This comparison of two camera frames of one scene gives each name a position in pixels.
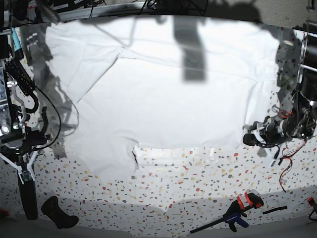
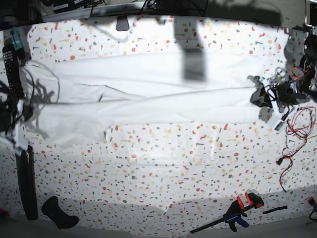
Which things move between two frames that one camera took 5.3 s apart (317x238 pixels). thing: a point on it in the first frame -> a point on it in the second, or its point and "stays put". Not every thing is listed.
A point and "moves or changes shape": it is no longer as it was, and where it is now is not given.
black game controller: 51,208 stays put
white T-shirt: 160,82 moves or changes shape
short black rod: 268,211 stays put
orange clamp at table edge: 311,201 stays put
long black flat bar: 28,194 stays put
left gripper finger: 251,139 -> 277,121
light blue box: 17,44 stays put
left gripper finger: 260,126 -> 259,98
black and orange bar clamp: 232,214 stays put
